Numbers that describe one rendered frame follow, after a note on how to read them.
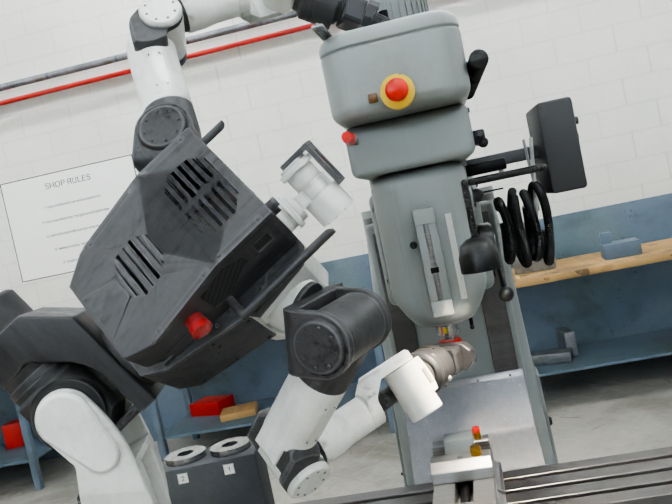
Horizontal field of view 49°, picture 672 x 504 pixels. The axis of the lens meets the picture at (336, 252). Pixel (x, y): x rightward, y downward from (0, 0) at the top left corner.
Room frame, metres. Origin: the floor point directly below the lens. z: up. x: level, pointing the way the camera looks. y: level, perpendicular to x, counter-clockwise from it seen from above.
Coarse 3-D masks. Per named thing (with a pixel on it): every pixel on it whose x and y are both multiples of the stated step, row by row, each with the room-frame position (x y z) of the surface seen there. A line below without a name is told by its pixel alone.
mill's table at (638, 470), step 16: (560, 464) 1.59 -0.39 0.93; (576, 464) 1.57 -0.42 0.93; (592, 464) 1.56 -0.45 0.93; (608, 464) 1.54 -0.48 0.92; (624, 464) 1.54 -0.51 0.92; (640, 464) 1.51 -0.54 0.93; (656, 464) 1.49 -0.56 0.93; (512, 480) 1.57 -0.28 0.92; (528, 480) 1.55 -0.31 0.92; (544, 480) 1.53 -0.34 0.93; (560, 480) 1.51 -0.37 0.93; (576, 480) 1.49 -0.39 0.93; (592, 480) 1.49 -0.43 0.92; (608, 480) 1.46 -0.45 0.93; (624, 480) 1.45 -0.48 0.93; (640, 480) 1.43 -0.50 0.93; (656, 480) 1.42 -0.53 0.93; (352, 496) 1.66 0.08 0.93; (368, 496) 1.64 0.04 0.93; (384, 496) 1.62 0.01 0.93; (400, 496) 1.61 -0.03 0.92; (416, 496) 1.58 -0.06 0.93; (432, 496) 1.56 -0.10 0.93; (512, 496) 1.48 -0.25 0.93; (528, 496) 1.46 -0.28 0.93; (544, 496) 1.45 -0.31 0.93; (560, 496) 1.44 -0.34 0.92; (576, 496) 1.43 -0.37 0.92; (592, 496) 1.41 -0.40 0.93; (608, 496) 1.39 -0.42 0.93; (624, 496) 1.38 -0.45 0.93; (640, 496) 1.36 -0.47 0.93; (656, 496) 1.35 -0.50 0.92
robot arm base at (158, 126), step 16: (144, 112) 1.21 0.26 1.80; (160, 112) 1.20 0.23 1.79; (176, 112) 1.20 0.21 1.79; (144, 128) 1.19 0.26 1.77; (160, 128) 1.19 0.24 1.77; (176, 128) 1.18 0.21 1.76; (192, 128) 1.19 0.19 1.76; (144, 144) 1.18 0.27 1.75; (160, 144) 1.17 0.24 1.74; (144, 160) 1.18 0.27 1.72
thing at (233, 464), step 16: (192, 448) 1.61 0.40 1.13; (208, 448) 1.63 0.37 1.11; (224, 448) 1.56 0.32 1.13; (240, 448) 1.55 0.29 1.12; (176, 464) 1.54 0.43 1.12; (192, 464) 1.53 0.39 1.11; (208, 464) 1.52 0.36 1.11; (224, 464) 1.52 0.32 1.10; (240, 464) 1.52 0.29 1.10; (256, 464) 1.52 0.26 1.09; (176, 480) 1.52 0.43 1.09; (192, 480) 1.52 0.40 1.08; (208, 480) 1.52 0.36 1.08; (224, 480) 1.52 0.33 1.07; (240, 480) 1.52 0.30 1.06; (256, 480) 1.52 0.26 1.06; (176, 496) 1.52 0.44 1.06; (192, 496) 1.52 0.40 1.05; (208, 496) 1.52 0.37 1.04; (224, 496) 1.52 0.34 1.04; (240, 496) 1.52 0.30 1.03; (256, 496) 1.52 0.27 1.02; (272, 496) 1.62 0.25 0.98
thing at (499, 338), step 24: (504, 264) 1.90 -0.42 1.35; (384, 288) 1.90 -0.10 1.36; (480, 312) 1.87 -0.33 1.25; (504, 312) 1.86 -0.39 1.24; (408, 336) 1.89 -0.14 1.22; (432, 336) 1.89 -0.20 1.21; (480, 336) 1.87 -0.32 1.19; (504, 336) 1.86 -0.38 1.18; (480, 360) 1.87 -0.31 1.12; (504, 360) 1.86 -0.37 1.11; (528, 360) 1.88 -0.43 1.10; (528, 384) 1.87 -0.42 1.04; (408, 456) 1.92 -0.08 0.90; (552, 456) 1.89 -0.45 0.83; (408, 480) 1.94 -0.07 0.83
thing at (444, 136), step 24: (384, 120) 1.41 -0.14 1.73; (408, 120) 1.39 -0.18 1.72; (432, 120) 1.38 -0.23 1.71; (456, 120) 1.38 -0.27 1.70; (360, 144) 1.40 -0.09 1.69; (384, 144) 1.40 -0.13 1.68; (408, 144) 1.39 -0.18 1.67; (432, 144) 1.38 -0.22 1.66; (456, 144) 1.38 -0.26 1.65; (360, 168) 1.40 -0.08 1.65; (384, 168) 1.40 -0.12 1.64; (408, 168) 1.41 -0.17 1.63
